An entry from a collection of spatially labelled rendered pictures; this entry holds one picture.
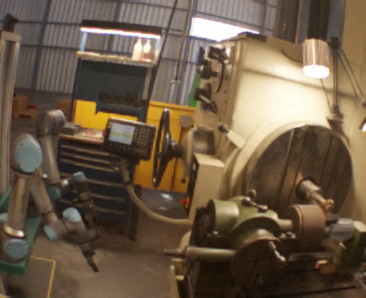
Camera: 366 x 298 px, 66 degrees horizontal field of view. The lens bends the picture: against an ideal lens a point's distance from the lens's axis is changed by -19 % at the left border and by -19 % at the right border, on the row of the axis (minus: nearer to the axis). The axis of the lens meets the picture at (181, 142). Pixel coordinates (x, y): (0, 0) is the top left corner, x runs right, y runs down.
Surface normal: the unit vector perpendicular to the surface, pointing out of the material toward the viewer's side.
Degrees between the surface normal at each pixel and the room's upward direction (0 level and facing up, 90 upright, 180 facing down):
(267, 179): 90
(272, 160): 90
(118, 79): 90
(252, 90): 90
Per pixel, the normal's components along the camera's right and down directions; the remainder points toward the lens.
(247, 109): 0.11, 0.23
